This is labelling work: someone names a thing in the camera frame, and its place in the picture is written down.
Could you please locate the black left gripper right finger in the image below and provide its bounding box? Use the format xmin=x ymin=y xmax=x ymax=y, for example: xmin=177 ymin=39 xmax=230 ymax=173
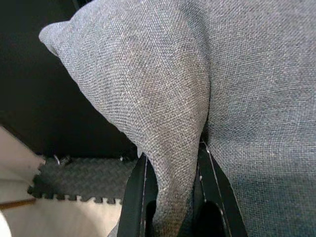
xmin=179 ymin=139 xmax=249 ymax=237

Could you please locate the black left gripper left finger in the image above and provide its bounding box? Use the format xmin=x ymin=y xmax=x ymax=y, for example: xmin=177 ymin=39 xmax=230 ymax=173
xmin=118 ymin=155 xmax=160 ymax=237

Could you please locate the grey woven pillow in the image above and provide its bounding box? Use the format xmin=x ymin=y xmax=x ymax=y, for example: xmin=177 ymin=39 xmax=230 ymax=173
xmin=38 ymin=0 xmax=316 ymax=237

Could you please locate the black foam puzzle mat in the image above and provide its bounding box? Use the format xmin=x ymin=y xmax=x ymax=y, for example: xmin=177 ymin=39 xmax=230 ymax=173
xmin=27 ymin=155 xmax=139 ymax=206

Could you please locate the cream foam puzzle mat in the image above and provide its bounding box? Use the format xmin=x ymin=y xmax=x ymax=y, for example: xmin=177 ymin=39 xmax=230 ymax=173
xmin=0 ymin=125 xmax=124 ymax=237

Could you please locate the thin wooden stick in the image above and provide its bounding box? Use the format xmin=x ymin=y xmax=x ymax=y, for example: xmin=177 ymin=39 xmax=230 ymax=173
xmin=0 ymin=198 xmax=38 ymax=210

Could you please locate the white rounded object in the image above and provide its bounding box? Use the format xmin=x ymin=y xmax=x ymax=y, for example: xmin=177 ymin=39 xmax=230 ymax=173
xmin=0 ymin=213 xmax=12 ymax=237

